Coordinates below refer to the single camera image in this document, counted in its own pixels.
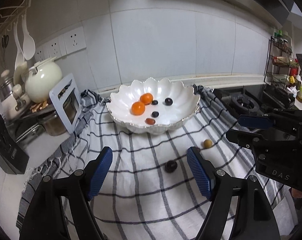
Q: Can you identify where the white scalloped ceramic bowl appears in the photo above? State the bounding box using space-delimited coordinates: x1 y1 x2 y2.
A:
106 77 200 134

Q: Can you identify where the white wall socket strip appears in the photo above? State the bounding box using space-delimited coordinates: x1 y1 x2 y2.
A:
35 26 86 62

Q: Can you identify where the black gas stove top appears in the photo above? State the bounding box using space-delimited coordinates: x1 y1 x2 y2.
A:
213 84 295 119

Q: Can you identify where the cream ceramic teapot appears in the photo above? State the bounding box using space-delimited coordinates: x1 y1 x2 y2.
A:
22 57 63 103

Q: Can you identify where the white hanging spoon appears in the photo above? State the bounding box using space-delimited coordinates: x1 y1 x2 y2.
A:
22 14 36 61

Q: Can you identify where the right human hand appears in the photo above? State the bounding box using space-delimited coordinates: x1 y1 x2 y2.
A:
291 189 302 199

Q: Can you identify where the dark grape large front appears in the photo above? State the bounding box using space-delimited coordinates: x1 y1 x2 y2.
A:
164 98 173 106

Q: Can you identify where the black knife block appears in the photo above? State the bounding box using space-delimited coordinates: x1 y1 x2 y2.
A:
0 115 29 174

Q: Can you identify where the red date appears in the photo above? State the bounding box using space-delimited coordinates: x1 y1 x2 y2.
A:
145 118 156 125

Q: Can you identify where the grey checked kitchen towel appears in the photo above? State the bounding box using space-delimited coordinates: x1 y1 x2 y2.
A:
16 83 297 240

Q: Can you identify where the tan longan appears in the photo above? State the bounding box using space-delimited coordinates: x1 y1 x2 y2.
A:
203 139 213 149

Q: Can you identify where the small white lidded pot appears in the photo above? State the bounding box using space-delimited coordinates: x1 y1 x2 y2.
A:
0 69 31 115

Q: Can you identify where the black wire spice rack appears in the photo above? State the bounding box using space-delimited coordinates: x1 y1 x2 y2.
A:
264 29 302 97

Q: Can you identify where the white hanging ladle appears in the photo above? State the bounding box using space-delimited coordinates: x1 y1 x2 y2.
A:
13 23 28 85

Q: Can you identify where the orange mandarin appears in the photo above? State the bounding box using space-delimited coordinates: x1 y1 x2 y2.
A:
131 101 146 116
140 93 153 105

